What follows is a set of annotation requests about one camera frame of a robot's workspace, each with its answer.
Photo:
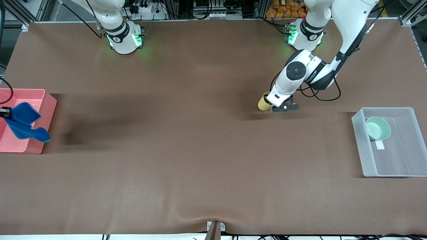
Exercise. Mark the yellow plastic cup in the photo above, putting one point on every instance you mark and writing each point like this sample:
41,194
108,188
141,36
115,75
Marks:
263,106

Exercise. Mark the blue cloth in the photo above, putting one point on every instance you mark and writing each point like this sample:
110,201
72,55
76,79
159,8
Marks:
23,115

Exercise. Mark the pale green bowl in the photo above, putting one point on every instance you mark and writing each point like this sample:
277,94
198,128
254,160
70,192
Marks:
378,129

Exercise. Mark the pink plastic bin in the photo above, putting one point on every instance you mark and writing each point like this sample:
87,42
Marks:
50,103

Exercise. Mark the clear plastic bin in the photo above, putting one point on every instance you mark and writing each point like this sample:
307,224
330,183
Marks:
363,156

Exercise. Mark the table cover sheet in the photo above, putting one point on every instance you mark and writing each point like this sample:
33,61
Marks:
186,150

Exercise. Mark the grey metal equipment box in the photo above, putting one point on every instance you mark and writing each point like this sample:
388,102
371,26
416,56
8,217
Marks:
217,13

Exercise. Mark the white label sticker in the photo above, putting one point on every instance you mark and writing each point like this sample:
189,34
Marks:
380,145

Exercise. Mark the white power strip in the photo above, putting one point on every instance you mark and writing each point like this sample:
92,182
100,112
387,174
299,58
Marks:
146,9

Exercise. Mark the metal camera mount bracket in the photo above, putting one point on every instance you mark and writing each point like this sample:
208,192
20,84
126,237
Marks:
215,233

